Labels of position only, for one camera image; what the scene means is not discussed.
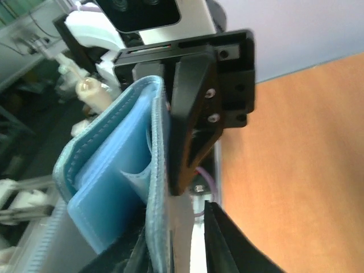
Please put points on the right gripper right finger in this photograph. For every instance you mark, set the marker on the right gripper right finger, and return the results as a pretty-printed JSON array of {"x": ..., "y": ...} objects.
[{"x": 227, "y": 249}]

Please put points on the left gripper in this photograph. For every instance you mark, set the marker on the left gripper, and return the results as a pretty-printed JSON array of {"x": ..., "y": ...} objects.
[{"x": 196, "y": 109}]

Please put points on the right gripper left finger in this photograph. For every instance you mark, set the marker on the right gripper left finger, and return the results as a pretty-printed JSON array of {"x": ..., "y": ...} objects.
[{"x": 128, "y": 254}]

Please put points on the teal card holder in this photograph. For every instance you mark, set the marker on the teal card holder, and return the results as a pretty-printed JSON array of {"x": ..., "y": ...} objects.
[{"x": 117, "y": 164}]

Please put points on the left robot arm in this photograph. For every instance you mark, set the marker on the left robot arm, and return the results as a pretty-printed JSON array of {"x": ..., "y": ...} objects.
[{"x": 95, "y": 43}]

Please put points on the cream plastic bottle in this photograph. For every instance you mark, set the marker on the cream plastic bottle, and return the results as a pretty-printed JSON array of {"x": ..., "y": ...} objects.
[{"x": 90, "y": 91}]

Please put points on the aluminium front rail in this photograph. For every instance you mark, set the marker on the aluminium front rail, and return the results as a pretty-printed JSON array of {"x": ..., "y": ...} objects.
[{"x": 198, "y": 258}]

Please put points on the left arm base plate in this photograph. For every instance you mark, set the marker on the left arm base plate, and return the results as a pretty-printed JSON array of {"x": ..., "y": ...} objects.
[{"x": 204, "y": 182}]

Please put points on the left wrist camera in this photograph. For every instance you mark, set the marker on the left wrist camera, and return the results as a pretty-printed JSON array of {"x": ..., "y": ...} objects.
[{"x": 160, "y": 21}]

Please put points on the grey slotted cable duct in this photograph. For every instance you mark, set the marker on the grey slotted cable duct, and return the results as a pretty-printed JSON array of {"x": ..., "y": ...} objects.
[{"x": 42, "y": 246}]

